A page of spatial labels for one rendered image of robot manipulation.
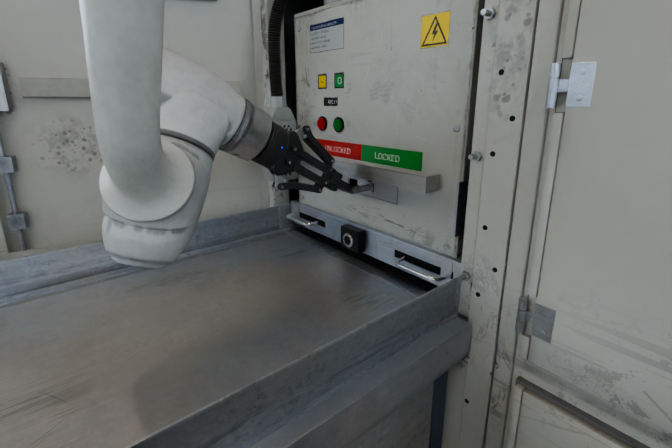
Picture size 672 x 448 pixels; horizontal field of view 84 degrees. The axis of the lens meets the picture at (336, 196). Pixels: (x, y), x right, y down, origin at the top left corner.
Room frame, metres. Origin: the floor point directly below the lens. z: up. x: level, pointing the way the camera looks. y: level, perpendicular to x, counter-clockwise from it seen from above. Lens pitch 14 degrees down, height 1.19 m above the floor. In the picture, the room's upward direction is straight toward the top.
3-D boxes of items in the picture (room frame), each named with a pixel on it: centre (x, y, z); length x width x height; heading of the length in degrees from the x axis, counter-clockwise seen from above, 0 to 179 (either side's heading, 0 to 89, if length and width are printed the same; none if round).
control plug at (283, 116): (0.91, 0.13, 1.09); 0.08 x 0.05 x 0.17; 130
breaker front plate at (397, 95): (0.79, -0.05, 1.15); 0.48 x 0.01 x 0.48; 40
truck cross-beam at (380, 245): (0.80, -0.06, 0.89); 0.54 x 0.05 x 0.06; 40
